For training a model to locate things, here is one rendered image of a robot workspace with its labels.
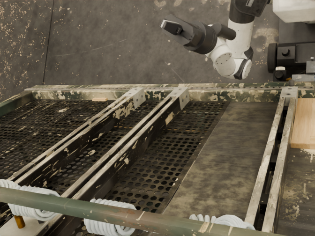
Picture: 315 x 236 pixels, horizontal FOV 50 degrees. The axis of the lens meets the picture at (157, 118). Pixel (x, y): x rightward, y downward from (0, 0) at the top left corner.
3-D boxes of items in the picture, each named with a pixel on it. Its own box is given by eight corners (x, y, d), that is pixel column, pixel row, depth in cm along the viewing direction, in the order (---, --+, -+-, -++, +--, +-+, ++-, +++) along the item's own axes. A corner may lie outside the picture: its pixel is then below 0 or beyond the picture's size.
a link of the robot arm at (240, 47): (225, 58, 141) (230, 8, 126) (254, 68, 136) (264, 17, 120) (212, 72, 135) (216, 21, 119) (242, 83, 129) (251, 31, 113)
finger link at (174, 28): (165, 18, 88) (179, 24, 93) (160, 29, 89) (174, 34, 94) (169, 20, 87) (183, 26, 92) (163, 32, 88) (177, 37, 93)
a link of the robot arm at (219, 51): (184, 36, 106) (203, 44, 115) (198, 63, 102) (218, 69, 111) (210, 11, 100) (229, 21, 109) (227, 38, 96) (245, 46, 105)
